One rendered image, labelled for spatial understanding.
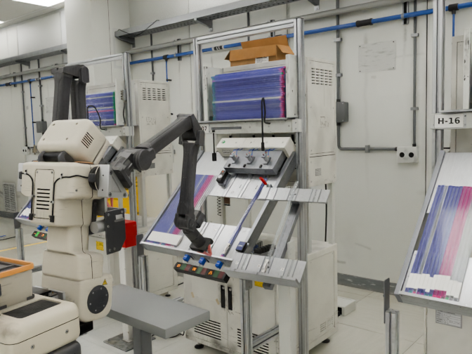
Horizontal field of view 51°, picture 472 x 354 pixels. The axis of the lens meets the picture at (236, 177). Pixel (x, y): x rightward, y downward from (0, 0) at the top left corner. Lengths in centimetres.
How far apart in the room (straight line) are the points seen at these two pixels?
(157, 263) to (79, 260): 211
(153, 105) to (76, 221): 210
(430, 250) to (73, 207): 132
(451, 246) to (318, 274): 114
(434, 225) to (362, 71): 223
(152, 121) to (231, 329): 171
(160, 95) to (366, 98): 161
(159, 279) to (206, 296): 106
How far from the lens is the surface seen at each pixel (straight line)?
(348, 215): 418
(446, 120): 228
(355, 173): 411
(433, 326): 228
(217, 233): 251
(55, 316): 161
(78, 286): 188
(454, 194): 214
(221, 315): 292
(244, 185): 265
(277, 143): 264
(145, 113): 377
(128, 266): 322
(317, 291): 298
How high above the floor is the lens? 133
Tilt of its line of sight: 6 degrees down
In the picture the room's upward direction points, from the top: 2 degrees counter-clockwise
